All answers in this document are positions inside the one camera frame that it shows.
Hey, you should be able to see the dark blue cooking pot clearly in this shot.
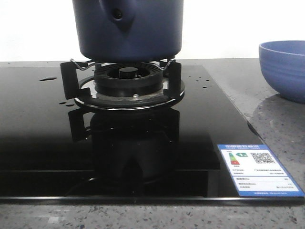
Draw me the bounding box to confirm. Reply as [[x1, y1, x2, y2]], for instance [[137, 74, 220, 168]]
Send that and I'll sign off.
[[72, 0, 183, 62]]

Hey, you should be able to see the light blue ribbed bowl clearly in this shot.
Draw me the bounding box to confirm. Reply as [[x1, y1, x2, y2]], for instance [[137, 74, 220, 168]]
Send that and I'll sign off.
[[259, 40, 305, 103]]

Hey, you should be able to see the black metal pot support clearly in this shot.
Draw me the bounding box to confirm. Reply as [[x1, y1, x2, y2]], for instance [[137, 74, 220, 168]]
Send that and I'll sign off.
[[60, 58, 184, 111]]

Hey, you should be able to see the black gas burner head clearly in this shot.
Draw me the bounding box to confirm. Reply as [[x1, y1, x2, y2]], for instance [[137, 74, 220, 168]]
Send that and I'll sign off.
[[94, 62, 163, 97]]

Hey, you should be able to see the black glass gas cooktop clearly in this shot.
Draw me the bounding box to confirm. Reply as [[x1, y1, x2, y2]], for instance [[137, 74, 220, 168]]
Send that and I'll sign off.
[[0, 66, 305, 205]]

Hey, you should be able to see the blue energy label sticker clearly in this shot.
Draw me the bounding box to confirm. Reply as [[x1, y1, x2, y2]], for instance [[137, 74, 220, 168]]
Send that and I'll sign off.
[[218, 145, 305, 198]]

